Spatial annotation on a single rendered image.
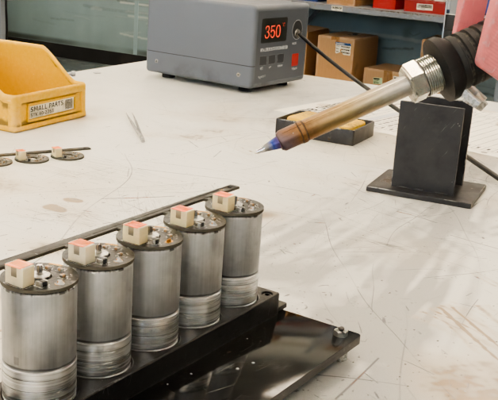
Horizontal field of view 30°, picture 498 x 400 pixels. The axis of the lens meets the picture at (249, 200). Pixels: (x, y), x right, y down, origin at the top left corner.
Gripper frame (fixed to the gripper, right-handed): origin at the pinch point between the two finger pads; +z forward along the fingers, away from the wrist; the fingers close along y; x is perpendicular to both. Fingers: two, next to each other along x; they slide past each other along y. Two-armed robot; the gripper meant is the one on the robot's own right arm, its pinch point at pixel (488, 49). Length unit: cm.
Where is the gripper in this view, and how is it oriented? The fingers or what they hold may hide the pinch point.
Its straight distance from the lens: 35.8
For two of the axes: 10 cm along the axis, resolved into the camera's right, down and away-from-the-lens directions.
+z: -5.2, 8.4, 1.5
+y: 1.9, 2.9, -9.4
